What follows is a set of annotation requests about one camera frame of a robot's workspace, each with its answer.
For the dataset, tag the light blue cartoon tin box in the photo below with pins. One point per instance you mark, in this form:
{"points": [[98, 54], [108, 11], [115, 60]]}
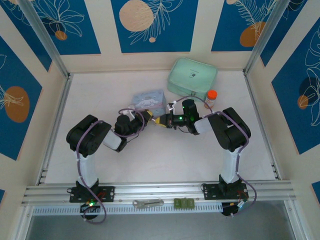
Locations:
{"points": [[147, 100]]}

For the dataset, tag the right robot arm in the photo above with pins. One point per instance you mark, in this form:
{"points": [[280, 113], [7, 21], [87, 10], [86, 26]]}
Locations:
{"points": [[230, 130]]}

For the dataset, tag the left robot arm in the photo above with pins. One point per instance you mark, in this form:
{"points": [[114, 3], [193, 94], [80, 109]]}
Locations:
{"points": [[85, 137]]}

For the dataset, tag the orange capped bottle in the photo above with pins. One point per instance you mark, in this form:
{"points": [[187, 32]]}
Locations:
{"points": [[212, 98]]}

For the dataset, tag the mint green zip pouch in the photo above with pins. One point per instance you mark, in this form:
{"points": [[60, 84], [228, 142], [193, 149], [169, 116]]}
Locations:
{"points": [[191, 73]]}

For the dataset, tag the silver wrench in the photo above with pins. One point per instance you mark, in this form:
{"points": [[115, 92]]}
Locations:
{"points": [[146, 203]]}

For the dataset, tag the green terminal block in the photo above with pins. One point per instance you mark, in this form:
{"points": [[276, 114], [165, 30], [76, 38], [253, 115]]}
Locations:
{"points": [[184, 202]]}

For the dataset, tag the black controller board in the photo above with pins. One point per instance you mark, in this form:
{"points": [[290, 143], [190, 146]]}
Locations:
{"points": [[87, 208], [233, 208]]}

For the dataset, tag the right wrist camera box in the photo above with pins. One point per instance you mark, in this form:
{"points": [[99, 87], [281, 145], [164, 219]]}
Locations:
{"points": [[172, 106]]}

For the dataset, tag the aluminium mounting rail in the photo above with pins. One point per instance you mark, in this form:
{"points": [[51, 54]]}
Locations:
{"points": [[155, 190]]}

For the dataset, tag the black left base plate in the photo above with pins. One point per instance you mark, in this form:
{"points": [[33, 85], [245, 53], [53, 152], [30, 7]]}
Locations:
{"points": [[107, 193]]}

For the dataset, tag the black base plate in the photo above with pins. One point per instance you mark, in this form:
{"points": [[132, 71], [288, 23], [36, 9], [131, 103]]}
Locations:
{"points": [[107, 193], [211, 192]]}

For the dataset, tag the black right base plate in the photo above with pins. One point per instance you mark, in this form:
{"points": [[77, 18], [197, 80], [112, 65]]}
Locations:
{"points": [[211, 192]]}

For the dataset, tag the aluminium frame post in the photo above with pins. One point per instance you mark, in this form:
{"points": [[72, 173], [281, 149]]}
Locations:
{"points": [[42, 35], [265, 35]]}

